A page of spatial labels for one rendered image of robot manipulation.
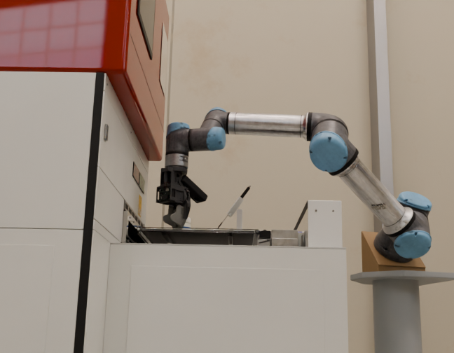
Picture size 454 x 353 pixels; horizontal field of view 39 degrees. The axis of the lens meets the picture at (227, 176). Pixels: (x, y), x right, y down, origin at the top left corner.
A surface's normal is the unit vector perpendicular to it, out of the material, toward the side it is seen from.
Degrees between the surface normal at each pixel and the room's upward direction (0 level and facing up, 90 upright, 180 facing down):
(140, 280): 90
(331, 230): 90
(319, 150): 129
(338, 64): 90
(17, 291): 90
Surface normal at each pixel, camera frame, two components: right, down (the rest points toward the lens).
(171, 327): -0.02, -0.25
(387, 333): -0.69, -0.20
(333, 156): -0.28, 0.40
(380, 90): 0.22, -0.24
